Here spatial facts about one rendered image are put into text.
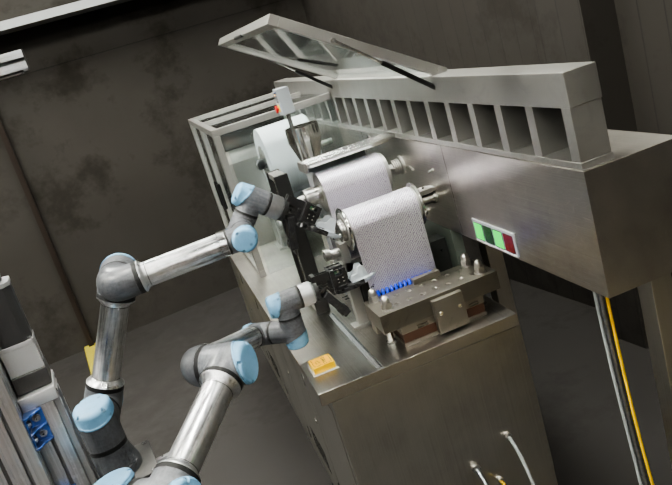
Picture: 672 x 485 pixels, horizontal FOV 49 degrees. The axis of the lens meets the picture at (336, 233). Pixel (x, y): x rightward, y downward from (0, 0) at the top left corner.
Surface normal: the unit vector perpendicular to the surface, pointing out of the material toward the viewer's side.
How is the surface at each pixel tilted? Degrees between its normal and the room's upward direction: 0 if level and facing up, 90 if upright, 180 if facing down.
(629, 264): 90
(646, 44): 90
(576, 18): 90
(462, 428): 90
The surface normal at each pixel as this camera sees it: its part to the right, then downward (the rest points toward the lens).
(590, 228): -0.92, 0.34
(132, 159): 0.39, 0.14
